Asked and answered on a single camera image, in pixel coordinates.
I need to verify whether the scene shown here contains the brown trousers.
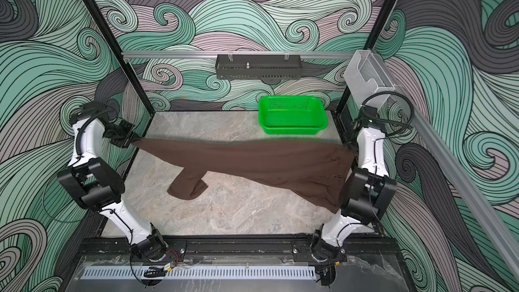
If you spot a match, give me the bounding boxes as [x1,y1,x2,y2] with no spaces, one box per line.
[132,138,354,212]

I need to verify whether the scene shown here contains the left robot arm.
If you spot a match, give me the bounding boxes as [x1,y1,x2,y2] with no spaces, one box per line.
[58,101,167,262]

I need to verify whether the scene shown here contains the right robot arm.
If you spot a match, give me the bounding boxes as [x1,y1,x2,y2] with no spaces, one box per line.
[311,106,397,262]

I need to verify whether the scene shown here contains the green plastic basket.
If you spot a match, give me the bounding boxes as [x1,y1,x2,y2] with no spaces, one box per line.
[258,96,328,135]

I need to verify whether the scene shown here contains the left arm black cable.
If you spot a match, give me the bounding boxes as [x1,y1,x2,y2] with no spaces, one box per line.
[40,107,110,224]

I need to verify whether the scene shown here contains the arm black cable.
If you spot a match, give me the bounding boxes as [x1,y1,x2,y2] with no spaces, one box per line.
[355,91,415,139]
[40,107,110,224]

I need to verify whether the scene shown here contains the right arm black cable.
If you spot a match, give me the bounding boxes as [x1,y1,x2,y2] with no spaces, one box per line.
[355,91,415,139]

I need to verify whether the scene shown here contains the clear acrylic wall holder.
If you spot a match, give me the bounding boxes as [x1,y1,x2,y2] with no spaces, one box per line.
[343,50,395,109]

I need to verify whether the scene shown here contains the aluminium rail back wall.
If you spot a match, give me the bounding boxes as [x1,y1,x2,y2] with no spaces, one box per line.
[122,50,355,60]

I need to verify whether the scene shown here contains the aluminium rail wall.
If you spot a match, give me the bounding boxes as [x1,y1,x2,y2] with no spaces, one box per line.
[122,50,355,60]
[374,53,518,278]

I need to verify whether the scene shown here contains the black frame post left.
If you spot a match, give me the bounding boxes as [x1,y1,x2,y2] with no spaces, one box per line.
[82,0,155,116]

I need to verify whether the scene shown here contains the black frame post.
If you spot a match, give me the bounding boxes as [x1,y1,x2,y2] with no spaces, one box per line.
[335,0,397,116]
[82,0,155,116]

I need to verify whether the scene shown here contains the black frame post right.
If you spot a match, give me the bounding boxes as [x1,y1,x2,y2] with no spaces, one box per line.
[335,0,397,116]

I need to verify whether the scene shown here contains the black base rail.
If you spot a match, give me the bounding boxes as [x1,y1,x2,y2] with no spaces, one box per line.
[80,234,400,264]

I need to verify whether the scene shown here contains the black perforated wall tray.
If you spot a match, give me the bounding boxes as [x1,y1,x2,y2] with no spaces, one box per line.
[215,55,303,83]

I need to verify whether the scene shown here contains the aluminium rail right wall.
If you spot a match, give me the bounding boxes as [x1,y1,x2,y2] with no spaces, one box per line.
[374,53,518,278]

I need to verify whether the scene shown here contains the white slotted cable duct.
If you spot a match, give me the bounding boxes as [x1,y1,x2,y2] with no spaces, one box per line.
[81,266,316,281]

